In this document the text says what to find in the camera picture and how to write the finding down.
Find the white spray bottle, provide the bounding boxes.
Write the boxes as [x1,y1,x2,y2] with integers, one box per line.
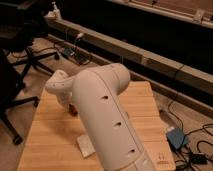
[52,1,62,20]

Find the power strip on floor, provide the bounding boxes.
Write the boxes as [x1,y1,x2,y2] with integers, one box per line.
[61,47,87,65]

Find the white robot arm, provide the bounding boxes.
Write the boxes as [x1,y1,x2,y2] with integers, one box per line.
[45,63,156,171]

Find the black office chair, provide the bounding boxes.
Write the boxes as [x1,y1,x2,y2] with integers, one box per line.
[0,0,59,145]

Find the blue power box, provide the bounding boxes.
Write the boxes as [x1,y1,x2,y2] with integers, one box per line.
[166,128,189,150]

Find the black floor cables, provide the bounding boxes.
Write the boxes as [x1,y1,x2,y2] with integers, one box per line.
[159,66,213,171]

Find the white sponge block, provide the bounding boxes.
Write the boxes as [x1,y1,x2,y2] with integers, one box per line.
[77,134,95,158]

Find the red pepper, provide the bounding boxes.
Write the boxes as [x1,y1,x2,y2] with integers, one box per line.
[69,104,78,116]

